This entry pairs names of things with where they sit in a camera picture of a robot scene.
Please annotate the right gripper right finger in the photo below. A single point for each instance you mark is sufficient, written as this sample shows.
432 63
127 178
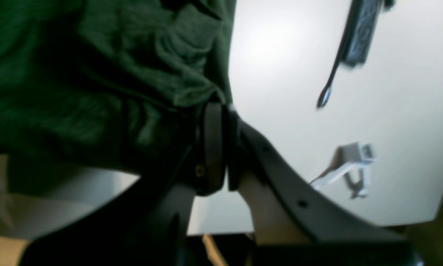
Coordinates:
294 224

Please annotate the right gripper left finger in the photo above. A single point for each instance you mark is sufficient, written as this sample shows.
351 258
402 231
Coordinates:
150 219

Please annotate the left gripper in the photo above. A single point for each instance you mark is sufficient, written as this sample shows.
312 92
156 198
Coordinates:
354 164

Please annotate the dark green t-shirt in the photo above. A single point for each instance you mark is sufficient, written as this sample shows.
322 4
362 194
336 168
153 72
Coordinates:
109 83

